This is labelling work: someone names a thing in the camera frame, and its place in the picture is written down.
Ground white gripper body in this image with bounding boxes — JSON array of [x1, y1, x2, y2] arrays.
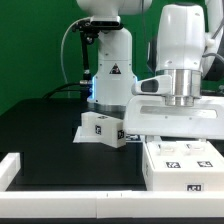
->
[[124, 96, 224, 140]]

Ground white panel with knob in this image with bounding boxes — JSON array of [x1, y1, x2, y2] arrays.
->
[[146, 142, 182, 170]]

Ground white cabinet block with markers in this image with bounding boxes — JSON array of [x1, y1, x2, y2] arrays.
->
[[81, 112, 126, 148]]

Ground white cabinet body box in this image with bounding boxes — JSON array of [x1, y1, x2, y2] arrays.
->
[[142, 141, 224, 192]]

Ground white cabinet door panel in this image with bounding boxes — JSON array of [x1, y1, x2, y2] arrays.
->
[[182, 141, 224, 170]]

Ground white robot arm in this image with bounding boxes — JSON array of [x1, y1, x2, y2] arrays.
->
[[76, 0, 224, 139]]

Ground white marker sheet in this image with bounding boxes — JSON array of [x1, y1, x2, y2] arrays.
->
[[73, 125, 145, 145]]

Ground white U-shaped table fence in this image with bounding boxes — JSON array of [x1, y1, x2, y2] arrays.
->
[[0, 153, 224, 219]]

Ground black base cables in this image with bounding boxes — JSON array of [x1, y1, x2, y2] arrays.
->
[[42, 79, 94, 100]]

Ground grey camera cable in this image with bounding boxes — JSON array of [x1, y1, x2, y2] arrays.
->
[[60, 17, 90, 85]]

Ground black camera on stand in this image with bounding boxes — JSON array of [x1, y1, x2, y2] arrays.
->
[[72, 16, 123, 101]]

